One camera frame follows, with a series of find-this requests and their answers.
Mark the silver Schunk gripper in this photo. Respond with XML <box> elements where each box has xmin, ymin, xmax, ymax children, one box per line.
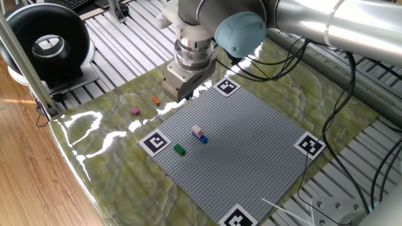
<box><xmin>161</xmin><ymin>57</ymin><xmax>218</xmax><ymax>103</ymax></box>

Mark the blue Lego brick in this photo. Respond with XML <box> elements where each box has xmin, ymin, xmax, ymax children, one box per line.
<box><xmin>192</xmin><ymin>131</ymin><xmax>209</xmax><ymax>144</ymax></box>

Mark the green Lego brick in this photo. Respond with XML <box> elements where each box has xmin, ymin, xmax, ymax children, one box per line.
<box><xmin>173</xmin><ymin>143</ymin><xmax>187</xmax><ymax>156</ymax></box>

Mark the grey Lego baseplate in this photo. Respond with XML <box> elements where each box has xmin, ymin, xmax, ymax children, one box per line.
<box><xmin>138</xmin><ymin>77</ymin><xmax>327</xmax><ymax>226</ymax></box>

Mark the black white fiducial marker tag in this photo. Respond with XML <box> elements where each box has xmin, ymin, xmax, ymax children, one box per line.
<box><xmin>212</xmin><ymin>77</ymin><xmax>242</xmax><ymax>97</ymax></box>
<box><xmin>217</xmin><ymin>203</ymin><xmax>259</xmax><ymax>226</ymax></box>
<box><xmin>293</xmin><ymin>131</ymin><xmax>327</xmax><ymax>161</ymax></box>
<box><xmin>138</xmin><ymin>128</ymin><xmax>173</xmax><ymax>158</ymax></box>

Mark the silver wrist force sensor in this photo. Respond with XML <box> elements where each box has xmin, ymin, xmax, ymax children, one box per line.
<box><xmin>173</xmin><ymin>36</ymin><xmax>218</xmax><ymax>72</ymax></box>

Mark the green marble pattern mat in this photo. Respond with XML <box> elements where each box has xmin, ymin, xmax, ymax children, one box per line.
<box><xmin>48</xmin><ymin>37</ymin><xmax>381</xmax><ymax>226</ymax></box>

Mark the black keyboard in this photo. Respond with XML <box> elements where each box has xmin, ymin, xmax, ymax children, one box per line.
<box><xmin>58</xmin><ymin>0</ymin><xmax>92</xmax><ymax>10</ymax></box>

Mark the silver robot mounting plate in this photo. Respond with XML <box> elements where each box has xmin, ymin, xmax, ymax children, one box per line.
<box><xmin>310</xmin><ymin>196</ymin><xmax>369</xmax><ymax>226</ymax></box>

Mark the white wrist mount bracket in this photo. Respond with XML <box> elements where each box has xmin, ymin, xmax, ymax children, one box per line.
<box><xmin>155</xmin><ymin>0</ymin><xmax>215</xmax><ymax>42</ymax></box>

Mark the aluminium frame post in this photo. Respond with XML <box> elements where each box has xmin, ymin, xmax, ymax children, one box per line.
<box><xmin>0</xmin><ymin>12</ymin><xmax>60</xmax><ymax>119</ymax></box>
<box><xmin>107</xmin><ymin>0</ymin><xmax>127</xmax><ymax>23</ymax></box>

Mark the white cable tie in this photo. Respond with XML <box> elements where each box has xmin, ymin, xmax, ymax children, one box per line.
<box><xmin>260</xmin><ymin>196</ymin><xmax>317</xmax><ymax>226</ymax></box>

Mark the thick black cable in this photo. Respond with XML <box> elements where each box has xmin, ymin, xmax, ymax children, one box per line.
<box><xmin>320</xmin><ymin>50</ymin><xmax>372</xmax><ymax>215</ymax></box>

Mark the black ring shaped device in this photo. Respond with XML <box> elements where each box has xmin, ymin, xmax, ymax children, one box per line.
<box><xmin>0</xmin><ymin>2</ymin><xmax>101</xmax><ymax>92</ymax></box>

